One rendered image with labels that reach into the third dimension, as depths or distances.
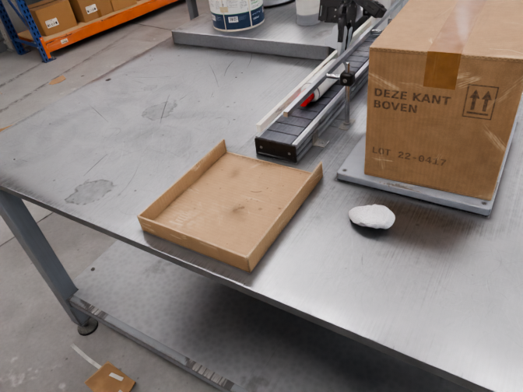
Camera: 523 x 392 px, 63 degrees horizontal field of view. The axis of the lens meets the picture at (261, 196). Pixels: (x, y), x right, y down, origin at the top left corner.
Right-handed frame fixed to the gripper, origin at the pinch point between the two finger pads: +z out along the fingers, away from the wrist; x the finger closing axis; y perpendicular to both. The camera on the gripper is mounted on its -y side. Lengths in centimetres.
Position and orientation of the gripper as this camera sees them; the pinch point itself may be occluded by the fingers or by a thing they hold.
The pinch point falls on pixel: (342, 56)
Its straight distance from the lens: 127.4
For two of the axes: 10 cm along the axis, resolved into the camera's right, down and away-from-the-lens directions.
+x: -5.2, 2.9, -8.0
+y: -8.5, -2.5, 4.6
